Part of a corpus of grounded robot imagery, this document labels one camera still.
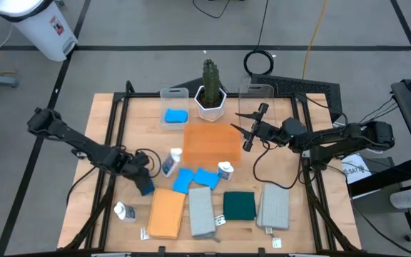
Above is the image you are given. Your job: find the orange translucent tray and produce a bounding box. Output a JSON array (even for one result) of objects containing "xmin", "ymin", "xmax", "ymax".
[{"xmin": 183, "ymin": 123, "xmax": 242, "ymax": 166}]

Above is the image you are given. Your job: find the white paper sign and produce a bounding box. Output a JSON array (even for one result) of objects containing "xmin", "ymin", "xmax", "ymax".
[{"xmin": 340, "ymin": 153, "xmax": 372, "ymax": 185}]

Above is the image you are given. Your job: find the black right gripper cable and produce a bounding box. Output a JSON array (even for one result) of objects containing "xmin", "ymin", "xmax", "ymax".
[{"xmin": 252, "ymin": 142, "xmax": 305, "ymax": 190}]

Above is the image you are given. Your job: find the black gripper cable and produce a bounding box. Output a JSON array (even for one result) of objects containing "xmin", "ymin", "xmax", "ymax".
[
  {"xmin": 252, "ymin": 142, "xmax": 305, "ymax": 190},
  {"xmin": 136, "ymin": 148, "xmax": 163, "ymax": 178}
]

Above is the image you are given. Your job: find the black coiled cable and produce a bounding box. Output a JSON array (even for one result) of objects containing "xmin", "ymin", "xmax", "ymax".
[{"xmin": 243, "ymin": 0, "xmax": 275, "ymax": 76}]

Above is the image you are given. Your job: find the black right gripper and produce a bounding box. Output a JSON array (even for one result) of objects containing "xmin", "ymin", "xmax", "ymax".
[{"xmin": 230, "ymin": 102, "xmax": 288, "ymax": 153}]

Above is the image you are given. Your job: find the white trash bin black rim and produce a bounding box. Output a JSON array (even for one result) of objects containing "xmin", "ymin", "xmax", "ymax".
[{"xmin": 0, "ymin": 0, "xmax": 78, "ymax": 63}]

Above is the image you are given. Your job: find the orange cloth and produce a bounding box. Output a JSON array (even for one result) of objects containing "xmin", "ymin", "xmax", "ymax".
[{"xmin": 147, "ymin": 188, "xmax": 186, "ymax": 240}]

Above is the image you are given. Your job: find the dark green cloth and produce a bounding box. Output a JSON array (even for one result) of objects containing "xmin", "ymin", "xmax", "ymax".
[{"xmin": 223, "ymin": 191, "xmax": 257, "ymax": 221}]

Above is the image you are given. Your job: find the black looped cable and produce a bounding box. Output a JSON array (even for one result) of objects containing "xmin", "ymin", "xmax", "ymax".
[{"xmin": 192, "ymin": 0, "xmax": 232, "ymax": 19}]

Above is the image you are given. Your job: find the grey waffle cloth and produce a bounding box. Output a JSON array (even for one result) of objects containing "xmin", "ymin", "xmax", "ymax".
[
  {"xmin": 188, "ymin": 186, "xmax": 217, "ymax": 239},
  {"xmin": 255, "ymin": 183, "xmax": 291, "ymax": 231}
]

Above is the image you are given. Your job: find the large clear plastic bin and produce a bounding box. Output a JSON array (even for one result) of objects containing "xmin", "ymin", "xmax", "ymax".
[{"xmin": 238, "ymin": 84, "xmax": 280, "ymax": 141}]

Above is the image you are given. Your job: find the white hexagonal plant pot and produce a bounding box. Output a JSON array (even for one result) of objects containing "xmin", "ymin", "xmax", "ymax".
[{"xmin": 193, "ymin": 84, "xmax": 228, "ymax": 123}]

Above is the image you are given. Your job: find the yellow cable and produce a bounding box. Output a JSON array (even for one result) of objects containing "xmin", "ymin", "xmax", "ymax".
[{"xmin": 300, "ymin": 0, "xmax": 330, "ymax": 80}]

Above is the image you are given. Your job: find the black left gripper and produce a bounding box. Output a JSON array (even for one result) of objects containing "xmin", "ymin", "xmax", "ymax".
[{"xmin": 121, "ymin": 149, "xmax": 156, "ymax": 196}]

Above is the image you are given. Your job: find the black aluminium table frame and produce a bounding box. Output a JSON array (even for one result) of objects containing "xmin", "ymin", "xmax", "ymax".
[{"xmin": 59, "ymin": 80, "xmax": 363, "ymax": 257}]

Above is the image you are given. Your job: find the light blue sponge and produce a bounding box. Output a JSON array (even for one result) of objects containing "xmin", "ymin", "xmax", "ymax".
[
  {"xmin": 163, "ymin": 108, "xmax": 189, "ymax": 124},
  {"xmin": 193, "ymin": 167, "xmax": 221, "ymax": 190},
  {"xmin": 172, "ymin": 168, "xmax": 195, "ymax": 195}
]

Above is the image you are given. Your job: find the black perforated panel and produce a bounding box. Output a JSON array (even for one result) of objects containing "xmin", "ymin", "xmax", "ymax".
[{"xmin": 250, "ymin": 73, "xmax": 344, "ymax": 122}]

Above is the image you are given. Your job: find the white plastic restorer bottle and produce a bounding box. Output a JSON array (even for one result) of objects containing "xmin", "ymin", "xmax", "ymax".
[
  {"xmin": 161, "ymin": 147, "xmax": 183, "ymax": 178},
  {"xmin": 217, "ymin": 161, "xmax": 235, "ymax": 181},
  {"xmin": 113, "ymin": 201, "xmax": 138, "ymax": 223}
]

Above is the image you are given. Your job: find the green cactus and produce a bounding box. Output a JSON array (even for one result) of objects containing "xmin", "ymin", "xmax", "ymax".
[{"xmin": 201, "ymin": 59, "xmax": 223, "ymax": 108}]

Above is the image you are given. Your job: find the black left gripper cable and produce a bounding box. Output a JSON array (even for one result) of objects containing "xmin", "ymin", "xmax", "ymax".
[{"xmin": 136, "ymin": 148, "xmax": 163, "ymax": 178}]

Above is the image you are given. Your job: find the small clear plastic bin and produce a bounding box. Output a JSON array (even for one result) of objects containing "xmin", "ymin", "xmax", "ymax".
[{"xmin": 159, "ymin": 87, "xmax": 191, "ymax": 131}]

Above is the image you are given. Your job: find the grey cylinder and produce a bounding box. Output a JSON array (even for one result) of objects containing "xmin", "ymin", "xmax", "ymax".
[{"xmin": 390, "ymin": 188, "xmax": 411, "ymax": 210}]

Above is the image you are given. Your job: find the dark blue sponge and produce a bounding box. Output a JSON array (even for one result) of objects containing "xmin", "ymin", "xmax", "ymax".
[{"xmin": 141, "ymin": 178, "xmax": 156, "ymax": 196}]

